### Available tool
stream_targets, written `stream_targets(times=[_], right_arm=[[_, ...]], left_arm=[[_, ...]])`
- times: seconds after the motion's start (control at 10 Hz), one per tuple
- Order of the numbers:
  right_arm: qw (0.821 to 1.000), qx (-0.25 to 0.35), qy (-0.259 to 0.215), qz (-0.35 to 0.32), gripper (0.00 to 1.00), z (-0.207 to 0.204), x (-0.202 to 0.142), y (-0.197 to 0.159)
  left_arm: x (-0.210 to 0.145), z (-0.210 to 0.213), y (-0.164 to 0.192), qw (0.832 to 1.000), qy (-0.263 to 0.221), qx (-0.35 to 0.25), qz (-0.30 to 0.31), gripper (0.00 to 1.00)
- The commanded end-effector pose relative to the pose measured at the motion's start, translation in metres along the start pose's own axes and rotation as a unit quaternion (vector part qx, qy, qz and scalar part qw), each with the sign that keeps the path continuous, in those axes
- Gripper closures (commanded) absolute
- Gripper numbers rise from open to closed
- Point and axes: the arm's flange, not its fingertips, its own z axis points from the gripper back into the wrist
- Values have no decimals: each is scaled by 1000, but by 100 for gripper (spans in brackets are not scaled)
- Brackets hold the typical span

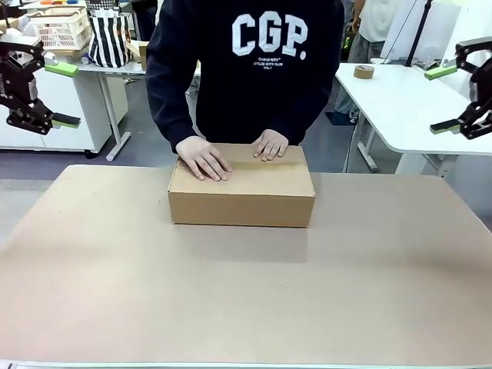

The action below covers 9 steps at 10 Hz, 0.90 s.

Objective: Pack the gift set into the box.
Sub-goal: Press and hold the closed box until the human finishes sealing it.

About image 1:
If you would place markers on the white plastic crate basket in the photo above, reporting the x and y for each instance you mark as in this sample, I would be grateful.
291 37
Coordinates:
61 34

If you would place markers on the person in navy sweatshirt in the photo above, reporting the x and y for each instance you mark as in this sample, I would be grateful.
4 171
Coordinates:
250 96

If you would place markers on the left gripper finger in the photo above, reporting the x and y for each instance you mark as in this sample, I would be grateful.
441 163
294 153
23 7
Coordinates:
34 119
61 69

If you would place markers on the person's right forearm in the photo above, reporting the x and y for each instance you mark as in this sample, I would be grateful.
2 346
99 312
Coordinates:
173 123

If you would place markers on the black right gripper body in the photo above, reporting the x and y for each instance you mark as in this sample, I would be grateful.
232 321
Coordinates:
484 86

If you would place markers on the brown packing tape roll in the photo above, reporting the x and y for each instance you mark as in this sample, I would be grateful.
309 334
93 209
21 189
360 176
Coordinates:
364 72

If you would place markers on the person's right hand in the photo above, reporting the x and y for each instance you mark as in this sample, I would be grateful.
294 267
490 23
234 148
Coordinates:
203 157

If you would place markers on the white rounded desk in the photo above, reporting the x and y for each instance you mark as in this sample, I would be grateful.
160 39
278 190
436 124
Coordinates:
399 111

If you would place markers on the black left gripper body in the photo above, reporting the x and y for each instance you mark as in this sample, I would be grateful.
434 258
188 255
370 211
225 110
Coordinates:
15 84

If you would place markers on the brown cardboard shipping box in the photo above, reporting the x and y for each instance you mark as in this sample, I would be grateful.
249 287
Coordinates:
238 203

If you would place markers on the white folding table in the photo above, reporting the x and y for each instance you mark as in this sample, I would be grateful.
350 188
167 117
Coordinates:
115 70

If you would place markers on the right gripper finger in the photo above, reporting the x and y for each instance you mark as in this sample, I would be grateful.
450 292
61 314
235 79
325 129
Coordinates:
476 52
476 123

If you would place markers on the person's left hand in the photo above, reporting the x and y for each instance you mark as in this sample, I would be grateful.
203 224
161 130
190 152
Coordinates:
271 144

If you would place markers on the black white striped bag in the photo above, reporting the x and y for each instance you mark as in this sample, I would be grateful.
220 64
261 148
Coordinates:
107 42

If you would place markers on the black tripod pole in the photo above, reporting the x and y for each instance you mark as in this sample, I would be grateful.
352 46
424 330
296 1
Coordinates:
419 30

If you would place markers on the small open cardboard box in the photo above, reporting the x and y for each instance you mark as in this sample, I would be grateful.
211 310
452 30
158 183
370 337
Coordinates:
140 54

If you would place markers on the bystander in white shirt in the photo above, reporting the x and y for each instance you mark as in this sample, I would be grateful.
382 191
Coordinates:
369 23

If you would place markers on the person's left forearm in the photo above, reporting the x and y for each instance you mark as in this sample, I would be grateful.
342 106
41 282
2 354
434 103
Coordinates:
303 123

